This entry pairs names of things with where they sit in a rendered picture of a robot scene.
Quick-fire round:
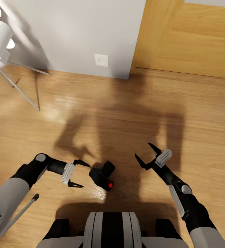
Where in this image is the camera tripod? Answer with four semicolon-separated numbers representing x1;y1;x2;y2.
0;194;39;238

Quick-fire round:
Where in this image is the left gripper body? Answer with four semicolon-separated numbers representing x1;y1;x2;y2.
55;159;77;175

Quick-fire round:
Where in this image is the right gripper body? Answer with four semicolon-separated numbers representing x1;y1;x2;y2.
143;155;170;178

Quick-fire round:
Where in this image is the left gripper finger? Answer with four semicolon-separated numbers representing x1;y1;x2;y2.
77;159;90;167
67;180;83;187

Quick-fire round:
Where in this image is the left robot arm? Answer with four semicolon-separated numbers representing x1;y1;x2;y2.
0;154;90;233

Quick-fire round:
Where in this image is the digital camera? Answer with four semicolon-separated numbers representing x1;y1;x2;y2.
89;161;116;192

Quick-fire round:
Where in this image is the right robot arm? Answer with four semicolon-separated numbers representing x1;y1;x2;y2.
135;143;225;248

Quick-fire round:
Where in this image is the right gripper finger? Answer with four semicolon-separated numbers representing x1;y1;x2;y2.
135;154;149;167
148;143;162;157

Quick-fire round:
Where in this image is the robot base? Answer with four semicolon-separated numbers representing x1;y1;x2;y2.
36;219;189;248

